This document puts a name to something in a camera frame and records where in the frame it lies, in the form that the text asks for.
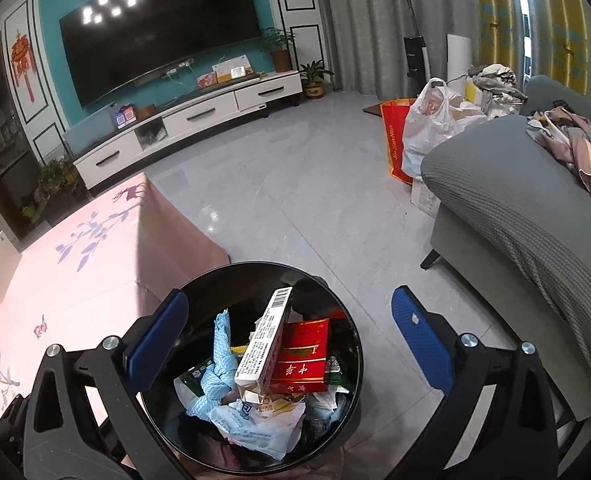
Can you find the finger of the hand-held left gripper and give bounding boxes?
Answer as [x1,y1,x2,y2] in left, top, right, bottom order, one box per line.
[0,394,31,466]

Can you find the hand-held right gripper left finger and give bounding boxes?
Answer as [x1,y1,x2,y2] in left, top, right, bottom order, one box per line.
[22,288,191,480]

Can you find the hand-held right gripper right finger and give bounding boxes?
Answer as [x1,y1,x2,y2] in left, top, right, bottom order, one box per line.
[391,285,561,480]

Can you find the light blue plastic wrapper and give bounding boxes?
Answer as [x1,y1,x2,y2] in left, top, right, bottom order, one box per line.
[185,310,238,418]

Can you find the white medicine box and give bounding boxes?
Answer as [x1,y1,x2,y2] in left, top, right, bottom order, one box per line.
[234,287,294,395]

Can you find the black round trash bin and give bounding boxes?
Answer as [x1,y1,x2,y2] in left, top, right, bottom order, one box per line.
[136,261,365,476]

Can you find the red snack wrapper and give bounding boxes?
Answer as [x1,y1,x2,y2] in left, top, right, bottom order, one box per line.
[270,317,331,395]

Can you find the cardboard box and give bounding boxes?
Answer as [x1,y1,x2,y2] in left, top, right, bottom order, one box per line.
[410,175,443,218]

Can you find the grey sofa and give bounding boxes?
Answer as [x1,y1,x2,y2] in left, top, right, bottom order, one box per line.
[419,75,591,423]

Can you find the red paper bag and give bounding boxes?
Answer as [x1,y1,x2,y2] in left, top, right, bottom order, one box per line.
[380,100,426,183]

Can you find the leafy potted plant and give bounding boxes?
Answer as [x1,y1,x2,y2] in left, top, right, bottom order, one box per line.
[22,156,83,221]

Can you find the large white plastic bag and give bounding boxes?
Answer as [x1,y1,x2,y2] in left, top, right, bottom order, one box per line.
[400,78,489,178]

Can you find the translucent storage box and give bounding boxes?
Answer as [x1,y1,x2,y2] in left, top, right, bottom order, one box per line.
[62,117,121,158]

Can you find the blue and red box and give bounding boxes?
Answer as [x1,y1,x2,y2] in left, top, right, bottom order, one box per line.
[112,105,137,130]

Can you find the white television cabinet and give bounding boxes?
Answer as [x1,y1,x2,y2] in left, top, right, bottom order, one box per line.
[72,69,303,191]

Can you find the clothes on sofa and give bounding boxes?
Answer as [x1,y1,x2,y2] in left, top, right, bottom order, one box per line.
[525,102,591,221]

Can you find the small potted plant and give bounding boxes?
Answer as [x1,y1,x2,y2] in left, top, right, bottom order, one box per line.
[299,60,333,98]

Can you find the pile of clothes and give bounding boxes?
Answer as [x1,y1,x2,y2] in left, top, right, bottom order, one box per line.
[463,63,529,121]

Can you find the white board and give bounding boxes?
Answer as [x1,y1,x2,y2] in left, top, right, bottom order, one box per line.
[445,34,473,86]

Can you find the upright vacuum cleaner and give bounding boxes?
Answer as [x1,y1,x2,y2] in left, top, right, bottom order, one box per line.
[389,0,431,81]

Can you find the white desk calendar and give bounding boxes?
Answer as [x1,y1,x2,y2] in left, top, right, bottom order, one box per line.
[211,55,253,83]

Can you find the black television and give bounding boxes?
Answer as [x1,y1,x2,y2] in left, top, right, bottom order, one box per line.
[58,0,262,109]

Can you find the tall potted plant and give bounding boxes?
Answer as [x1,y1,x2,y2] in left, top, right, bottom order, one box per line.
[261,27,296,73]

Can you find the grey curtain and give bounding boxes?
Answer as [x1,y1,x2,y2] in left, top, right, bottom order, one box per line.
[320,0,479,96]

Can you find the yellow printed curtain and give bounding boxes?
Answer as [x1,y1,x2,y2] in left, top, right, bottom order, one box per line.
[473,0,591,83]

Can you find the red knot wall ornament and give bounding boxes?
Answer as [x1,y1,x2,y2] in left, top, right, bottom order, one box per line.
[10,31,37,103]

